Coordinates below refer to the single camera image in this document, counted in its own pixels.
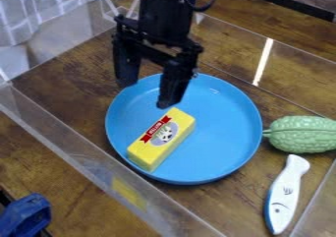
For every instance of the yellow butter block toy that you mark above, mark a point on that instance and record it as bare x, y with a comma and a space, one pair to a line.
155, 144

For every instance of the clear acrylic enclosure wall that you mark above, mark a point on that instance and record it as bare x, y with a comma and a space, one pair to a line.
272, 51

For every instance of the white wooden fish toy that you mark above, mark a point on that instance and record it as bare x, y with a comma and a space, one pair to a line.
283, 195

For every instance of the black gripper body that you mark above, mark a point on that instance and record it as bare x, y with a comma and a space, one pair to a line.
163, 23

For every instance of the blue round plate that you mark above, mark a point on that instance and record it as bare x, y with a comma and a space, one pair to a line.
193, 142

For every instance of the green bitter gourd toy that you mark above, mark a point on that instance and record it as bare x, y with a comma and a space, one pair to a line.
303, 134

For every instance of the white grid cloth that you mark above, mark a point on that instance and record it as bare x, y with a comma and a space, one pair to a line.
21, 17

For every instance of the blue clamp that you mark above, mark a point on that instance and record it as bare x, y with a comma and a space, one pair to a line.
25, 216

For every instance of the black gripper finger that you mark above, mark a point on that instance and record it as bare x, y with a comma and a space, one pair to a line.
127, 63
177, 73

